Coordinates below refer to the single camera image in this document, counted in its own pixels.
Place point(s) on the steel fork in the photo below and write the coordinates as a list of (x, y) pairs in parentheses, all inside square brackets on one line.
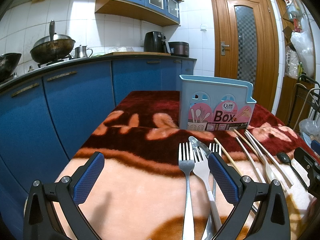
[(186, 164), (210, 229)]

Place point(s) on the white plastic spoon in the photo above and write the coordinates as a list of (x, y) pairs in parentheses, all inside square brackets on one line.
[(268, 171)]

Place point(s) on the wooden door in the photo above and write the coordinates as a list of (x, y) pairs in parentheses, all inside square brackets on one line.
[(246, 45)]

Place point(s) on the blue base cabinets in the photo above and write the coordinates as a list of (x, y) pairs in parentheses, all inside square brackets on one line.
[(48, 114)]

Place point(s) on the red floral blanket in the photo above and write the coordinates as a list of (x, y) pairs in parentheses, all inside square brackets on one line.
[(140, 193)]

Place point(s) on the black spoon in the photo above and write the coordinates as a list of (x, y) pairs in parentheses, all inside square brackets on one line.
[(284, 158)]

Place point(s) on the white plastic bag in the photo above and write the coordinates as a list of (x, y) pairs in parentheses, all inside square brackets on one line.
[(303, 45)]

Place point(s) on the black air fryer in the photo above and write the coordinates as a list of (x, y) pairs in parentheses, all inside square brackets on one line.
[(155, 41)]

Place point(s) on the wok with lid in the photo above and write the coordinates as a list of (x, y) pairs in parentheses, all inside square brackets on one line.
[(53, 47)]

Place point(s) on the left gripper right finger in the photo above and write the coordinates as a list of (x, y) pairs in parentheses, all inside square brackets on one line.
[(272, 218)]

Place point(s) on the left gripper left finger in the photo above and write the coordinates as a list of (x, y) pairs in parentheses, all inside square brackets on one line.
[(40, 217)]

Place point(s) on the light blue utensil box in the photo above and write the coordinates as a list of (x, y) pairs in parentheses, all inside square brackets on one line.
[(215, 103)]

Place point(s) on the steel kettle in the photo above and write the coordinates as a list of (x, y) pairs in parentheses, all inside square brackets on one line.
[(81, 52)]

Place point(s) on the bamboo chopstick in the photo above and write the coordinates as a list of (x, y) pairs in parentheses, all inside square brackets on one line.
[(228, 157), (245, 140)]

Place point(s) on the dark rice cooker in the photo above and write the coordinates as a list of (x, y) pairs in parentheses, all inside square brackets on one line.
[(179, 49)]

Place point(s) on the wooden shelf unit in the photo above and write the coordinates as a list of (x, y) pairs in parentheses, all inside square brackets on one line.
[(296, 83)]

